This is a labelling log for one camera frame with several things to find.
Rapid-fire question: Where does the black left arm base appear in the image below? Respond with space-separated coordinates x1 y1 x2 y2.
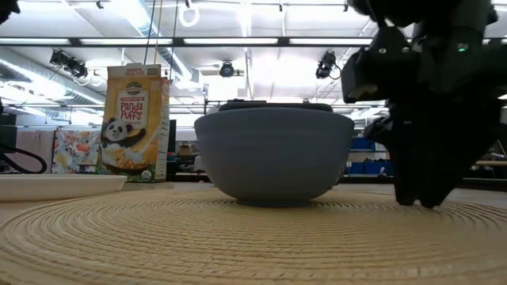
0 113 17 174

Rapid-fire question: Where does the grey ceramic bowl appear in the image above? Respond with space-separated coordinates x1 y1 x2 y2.
193 106 356 207

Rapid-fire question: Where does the white hanging ring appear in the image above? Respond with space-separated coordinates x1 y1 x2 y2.
177 2 200 29

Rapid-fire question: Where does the floral patterned cloth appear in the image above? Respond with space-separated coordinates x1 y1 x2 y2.
51 128 102 175

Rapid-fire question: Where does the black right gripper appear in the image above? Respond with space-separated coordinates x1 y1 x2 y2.
364 15 507 210

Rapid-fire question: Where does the round woven straw placemat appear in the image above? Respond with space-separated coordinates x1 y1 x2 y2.
0 185 507 285

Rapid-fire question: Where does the pink fabric panel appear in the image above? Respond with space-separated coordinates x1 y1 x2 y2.
15 130 55 174

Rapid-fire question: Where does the black hanging cable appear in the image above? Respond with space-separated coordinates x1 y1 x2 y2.
143 0 157 67
169 0 180 80

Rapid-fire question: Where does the yellow hanging cord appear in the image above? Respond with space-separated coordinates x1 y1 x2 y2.
153 0 164 67

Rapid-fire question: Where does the white ceramic plate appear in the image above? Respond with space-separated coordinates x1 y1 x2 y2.
0 173 128 203

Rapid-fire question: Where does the black overhead light bar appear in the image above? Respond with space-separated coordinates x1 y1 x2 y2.
0 36 507 48

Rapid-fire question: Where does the black four-slot toaster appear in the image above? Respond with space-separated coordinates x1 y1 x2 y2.
218 98 334 113

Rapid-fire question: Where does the blue storage bin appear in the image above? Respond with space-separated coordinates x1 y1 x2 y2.
350 136 375 151
344 160 393 176

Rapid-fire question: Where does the black ceiling spotlight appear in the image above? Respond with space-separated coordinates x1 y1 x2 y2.
219 61 236 78
49 49 69 67
315 50 342 80
65 58 89 79

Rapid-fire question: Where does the thick black looped cable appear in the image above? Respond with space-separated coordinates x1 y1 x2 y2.
0 142 48 175

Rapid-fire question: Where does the Panda Puffs cereal box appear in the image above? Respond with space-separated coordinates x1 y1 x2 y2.
97 63 171 183

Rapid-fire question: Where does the black computer monitor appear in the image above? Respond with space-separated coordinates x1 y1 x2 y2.
168 120 177 154

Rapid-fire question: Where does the silver ventilation duct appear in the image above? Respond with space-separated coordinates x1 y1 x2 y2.
0 47 106 106

